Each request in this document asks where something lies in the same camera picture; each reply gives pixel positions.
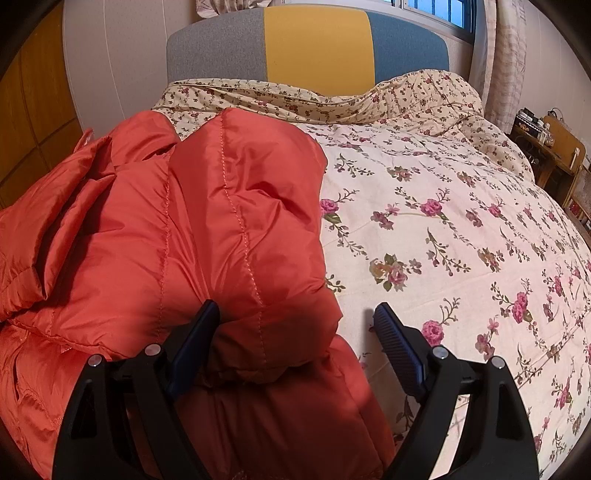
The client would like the grey yellow blue headboard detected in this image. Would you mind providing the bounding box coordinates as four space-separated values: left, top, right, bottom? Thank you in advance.
166 6 450 95

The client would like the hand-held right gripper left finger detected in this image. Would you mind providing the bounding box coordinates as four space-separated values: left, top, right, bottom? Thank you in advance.
52 299 221 480

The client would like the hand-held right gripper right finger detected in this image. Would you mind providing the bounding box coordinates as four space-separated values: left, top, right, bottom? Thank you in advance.
372 302 540 480

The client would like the wooden shelf desk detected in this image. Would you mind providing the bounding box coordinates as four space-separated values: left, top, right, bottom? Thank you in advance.
510 108 591 227

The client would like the wooden wardrobe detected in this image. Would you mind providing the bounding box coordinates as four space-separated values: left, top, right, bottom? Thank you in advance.
0 28 84 208

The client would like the orange puffer jacket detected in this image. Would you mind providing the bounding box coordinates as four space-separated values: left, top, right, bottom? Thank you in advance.
0 108 398 480

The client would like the floral quilt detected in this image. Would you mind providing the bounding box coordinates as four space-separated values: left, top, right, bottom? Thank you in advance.
152 69 591 480

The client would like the cluster of small desk items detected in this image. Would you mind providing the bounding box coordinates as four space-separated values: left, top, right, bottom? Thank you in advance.
515 108 557 147

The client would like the window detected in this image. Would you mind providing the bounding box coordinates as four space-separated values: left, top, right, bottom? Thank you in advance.
392 0 476 44

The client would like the brown board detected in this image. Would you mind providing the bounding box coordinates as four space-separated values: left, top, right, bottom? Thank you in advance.
542 115 585 172

